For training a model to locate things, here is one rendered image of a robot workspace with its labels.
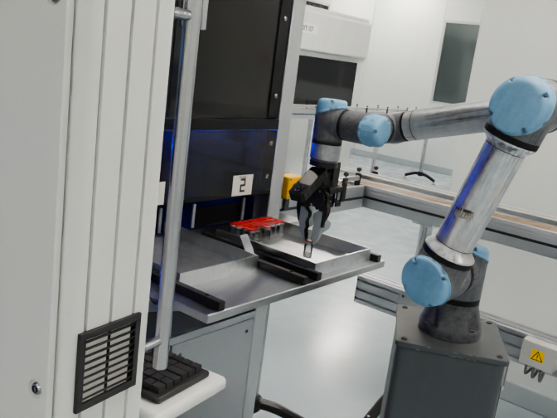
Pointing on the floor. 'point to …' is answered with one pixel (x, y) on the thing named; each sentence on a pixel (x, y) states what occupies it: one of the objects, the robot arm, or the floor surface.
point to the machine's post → (267, 207)
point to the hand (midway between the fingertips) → (308, 238)
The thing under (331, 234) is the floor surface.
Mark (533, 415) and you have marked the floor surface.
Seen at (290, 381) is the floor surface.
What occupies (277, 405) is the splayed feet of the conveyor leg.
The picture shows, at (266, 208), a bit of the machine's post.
